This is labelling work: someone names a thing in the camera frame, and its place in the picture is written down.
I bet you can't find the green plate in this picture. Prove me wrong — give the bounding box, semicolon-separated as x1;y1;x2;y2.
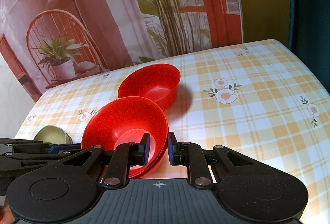
34;125;73;144

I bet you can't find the red bowl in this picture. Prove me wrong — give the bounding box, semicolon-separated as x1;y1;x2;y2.
118;64;181;111
81;96;168;178

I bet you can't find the checkered floral tablecloth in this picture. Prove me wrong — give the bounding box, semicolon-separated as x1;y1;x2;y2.
15;40;329;223

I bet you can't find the printed room backdrop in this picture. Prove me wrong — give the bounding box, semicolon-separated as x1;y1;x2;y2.
1;0;243;100

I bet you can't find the teal curtain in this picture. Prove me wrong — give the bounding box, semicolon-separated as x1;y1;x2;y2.
288;0;329;91

